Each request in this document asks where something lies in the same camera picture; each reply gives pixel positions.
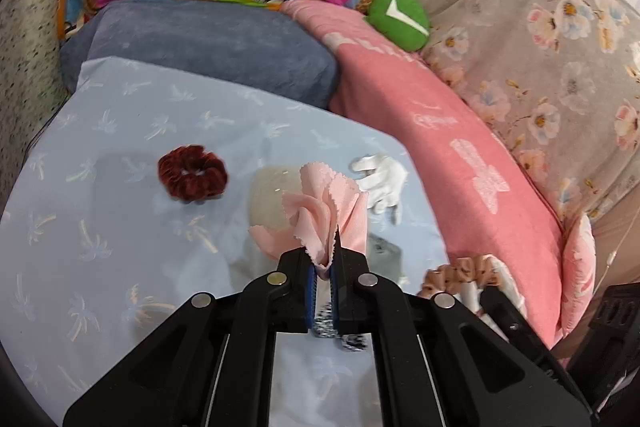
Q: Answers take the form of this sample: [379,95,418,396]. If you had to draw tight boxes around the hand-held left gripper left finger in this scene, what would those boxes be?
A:
[62,247,321,427]

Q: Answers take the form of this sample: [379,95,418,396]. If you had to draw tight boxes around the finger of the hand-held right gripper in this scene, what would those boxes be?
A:
[479,286,577,389]

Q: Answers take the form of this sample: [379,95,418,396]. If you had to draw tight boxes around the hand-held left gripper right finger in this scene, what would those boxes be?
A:
[327,227,593,427]

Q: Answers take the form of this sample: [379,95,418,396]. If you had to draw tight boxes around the trash bin with white bag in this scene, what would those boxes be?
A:
[465,254,531,333]

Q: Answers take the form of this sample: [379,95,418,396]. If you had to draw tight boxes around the tan scrunchie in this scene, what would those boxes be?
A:
[417,255,503,300]

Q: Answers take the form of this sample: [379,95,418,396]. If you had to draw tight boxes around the light pink cloth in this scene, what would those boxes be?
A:
[249,162,371,283]

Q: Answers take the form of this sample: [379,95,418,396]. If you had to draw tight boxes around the white glove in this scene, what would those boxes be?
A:
[349,153,408,225]

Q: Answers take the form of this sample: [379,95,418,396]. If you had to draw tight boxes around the leopard print scrunchie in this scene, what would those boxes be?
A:
[310,302,371,353]

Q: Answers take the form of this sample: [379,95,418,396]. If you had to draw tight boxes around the grey pouch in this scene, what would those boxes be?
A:
[367,232,408,285]

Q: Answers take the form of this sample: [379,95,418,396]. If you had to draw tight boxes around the small pink pillow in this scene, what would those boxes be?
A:
[559,213,597,340]

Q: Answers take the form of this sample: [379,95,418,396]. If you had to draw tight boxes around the dark red velvet scrunchie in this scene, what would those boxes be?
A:
[157,145,228,202]

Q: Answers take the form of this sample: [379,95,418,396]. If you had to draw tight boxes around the pink blanket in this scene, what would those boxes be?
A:
[280,0,571,350]

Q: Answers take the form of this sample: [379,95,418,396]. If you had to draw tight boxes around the grey floral quilt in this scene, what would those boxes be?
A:
[400,0,640,228]

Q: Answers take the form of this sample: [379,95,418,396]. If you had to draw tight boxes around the green plush pillow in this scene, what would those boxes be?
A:
[364,0,431,52]

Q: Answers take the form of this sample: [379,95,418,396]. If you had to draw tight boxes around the blue-grey cushion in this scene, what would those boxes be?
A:
[60,0,343,108]

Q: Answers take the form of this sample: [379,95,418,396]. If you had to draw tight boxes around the white cable with switch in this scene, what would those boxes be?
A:
[597,227,627,289]

